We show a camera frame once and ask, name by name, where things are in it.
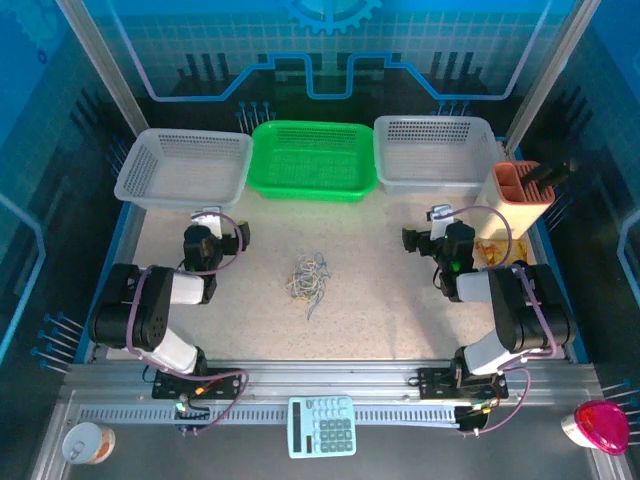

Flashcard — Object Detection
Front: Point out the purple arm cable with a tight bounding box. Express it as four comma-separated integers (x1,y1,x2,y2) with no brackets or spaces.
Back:
447,204,559,436
124,212,250,436

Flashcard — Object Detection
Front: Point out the black utensil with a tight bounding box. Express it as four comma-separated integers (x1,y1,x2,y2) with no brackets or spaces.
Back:
522,157,579,190

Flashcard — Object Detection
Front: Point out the slotted grey cable duct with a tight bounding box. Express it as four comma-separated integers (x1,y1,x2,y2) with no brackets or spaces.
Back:
77,405,464,427

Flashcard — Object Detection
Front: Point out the pink heart-lidded cup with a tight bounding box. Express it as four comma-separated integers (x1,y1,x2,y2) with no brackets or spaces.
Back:
559,399,631,457

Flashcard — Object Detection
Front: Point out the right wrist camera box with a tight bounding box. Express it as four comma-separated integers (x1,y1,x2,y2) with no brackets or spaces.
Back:
425,203,455,236

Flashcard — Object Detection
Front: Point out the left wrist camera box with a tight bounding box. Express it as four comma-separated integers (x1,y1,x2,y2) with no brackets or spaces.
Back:
191,206,224,240

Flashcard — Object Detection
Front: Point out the light blue calculator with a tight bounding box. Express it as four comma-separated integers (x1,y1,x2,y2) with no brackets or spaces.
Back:
287,395,358,460

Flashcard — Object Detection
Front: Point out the yellow snack packet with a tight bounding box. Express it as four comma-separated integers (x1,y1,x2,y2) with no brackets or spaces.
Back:
473,238,531,266

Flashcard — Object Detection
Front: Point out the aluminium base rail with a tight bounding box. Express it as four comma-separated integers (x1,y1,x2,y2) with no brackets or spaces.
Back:
67,358,599,401

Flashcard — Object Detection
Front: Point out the white plastic basket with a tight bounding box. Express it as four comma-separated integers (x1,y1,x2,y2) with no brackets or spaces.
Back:
372,114,501,198
113,128,255,212

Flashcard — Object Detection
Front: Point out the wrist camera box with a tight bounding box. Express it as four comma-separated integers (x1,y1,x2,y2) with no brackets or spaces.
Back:
191,206,224,240
425,203,455,236

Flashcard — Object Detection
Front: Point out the small black controller board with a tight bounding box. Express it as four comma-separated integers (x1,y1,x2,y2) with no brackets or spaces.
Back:
454,399,501,436
173,399,211,436

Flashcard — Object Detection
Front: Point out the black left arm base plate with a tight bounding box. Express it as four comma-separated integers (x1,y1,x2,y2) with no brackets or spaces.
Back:
151,367,246,401

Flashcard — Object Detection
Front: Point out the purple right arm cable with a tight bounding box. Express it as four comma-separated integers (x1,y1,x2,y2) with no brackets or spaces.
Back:
447,204,559,436

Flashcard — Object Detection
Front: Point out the orange and cream utensil holder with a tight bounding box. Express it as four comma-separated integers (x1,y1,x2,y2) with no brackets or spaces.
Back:
473,160,557,241

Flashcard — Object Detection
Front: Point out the aluminium frame post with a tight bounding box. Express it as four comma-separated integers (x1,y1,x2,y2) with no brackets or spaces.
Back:
53,0,151,137
504,0,601,146

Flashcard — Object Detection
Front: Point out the green plastic basket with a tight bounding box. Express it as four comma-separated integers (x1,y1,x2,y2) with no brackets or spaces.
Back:
244,119,379,204

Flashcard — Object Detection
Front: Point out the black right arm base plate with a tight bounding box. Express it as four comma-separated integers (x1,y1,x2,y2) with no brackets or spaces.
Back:
417,366,509,401

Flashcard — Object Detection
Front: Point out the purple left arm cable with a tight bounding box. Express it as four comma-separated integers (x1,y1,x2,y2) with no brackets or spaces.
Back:
124,212,250,436

